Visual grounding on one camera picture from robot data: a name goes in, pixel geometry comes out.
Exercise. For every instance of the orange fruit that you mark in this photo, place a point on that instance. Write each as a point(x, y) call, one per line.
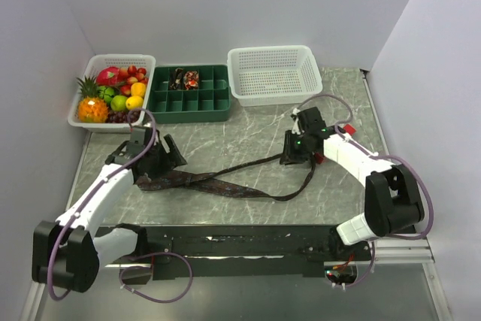
point(138, 89)

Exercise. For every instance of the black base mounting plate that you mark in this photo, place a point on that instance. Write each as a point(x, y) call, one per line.
point(229, 251)

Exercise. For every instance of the white perforated empty basket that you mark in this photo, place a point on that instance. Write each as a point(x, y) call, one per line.
point(274, 75)

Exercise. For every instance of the green apple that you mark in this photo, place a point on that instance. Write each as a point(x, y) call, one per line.
point(118, 103)

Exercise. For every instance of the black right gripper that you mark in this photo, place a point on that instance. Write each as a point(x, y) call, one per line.
point(288, 155)

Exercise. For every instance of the dark rolled tie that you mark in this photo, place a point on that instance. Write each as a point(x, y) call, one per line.
point(176, 79)

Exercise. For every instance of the orange pineapple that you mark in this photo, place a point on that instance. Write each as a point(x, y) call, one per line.
point(91, 108)

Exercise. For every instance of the pink dragon fruit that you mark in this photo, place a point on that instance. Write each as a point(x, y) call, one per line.
point(108, 77)

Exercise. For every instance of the red patterned rolled tie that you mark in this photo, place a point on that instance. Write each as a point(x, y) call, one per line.
point(191, 80)

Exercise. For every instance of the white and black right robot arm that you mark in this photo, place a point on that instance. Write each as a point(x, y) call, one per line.
point(392, 199)

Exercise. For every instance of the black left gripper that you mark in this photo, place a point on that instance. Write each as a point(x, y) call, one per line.
point(172, 158)

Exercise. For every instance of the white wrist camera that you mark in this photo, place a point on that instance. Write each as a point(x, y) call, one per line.
point(295, 129)
point(140, 137)

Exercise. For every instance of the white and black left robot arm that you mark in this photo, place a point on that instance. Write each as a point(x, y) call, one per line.
point(68, 253)

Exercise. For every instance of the white fruit basket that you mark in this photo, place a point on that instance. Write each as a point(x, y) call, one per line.
point(95, 65)

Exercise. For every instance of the brown floral necktie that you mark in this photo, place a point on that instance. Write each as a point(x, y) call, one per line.
point(208, 183)

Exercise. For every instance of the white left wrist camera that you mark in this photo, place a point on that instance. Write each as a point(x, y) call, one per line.
point(140, 137)

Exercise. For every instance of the red rectangular box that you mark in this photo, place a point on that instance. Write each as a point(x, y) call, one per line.
point(347, 129)

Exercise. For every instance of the yellow lemon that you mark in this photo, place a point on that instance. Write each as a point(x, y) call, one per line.
point(133, 102)

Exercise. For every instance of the green compartment organizer tray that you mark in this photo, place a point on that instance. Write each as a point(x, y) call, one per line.
point(211, 102)

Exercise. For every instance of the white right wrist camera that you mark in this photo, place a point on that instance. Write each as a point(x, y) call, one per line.
point(295, 129)

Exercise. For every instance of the dark green fruit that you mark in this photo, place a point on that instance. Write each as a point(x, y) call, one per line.
point(106, 93)

